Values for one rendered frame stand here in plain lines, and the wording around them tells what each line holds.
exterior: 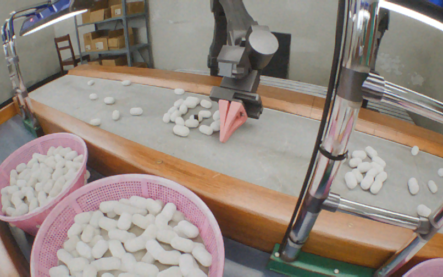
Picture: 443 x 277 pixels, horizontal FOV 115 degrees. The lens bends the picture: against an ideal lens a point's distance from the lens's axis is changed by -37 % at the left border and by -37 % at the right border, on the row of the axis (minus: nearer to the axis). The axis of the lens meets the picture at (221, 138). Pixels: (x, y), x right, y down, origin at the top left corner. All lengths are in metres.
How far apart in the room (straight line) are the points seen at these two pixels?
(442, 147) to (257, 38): 0.59
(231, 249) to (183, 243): 0.10
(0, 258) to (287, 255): 0.42
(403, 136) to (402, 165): 0.12
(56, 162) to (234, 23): 0.51
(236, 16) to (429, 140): 0.62
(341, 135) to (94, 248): 0.32
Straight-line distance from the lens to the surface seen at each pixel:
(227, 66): 0.39
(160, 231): 0.32
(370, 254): 0.34
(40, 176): 0.54
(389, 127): 0.65
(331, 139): 0.18
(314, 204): 0.22
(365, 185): 0.42
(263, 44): 0.42
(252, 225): 0.33
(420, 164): 0.62
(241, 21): 0.55
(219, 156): 0.42
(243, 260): 0.36
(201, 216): 0.31
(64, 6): 0.69
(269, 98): 0.62
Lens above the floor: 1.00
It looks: 34 degrees down
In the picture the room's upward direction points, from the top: straight up
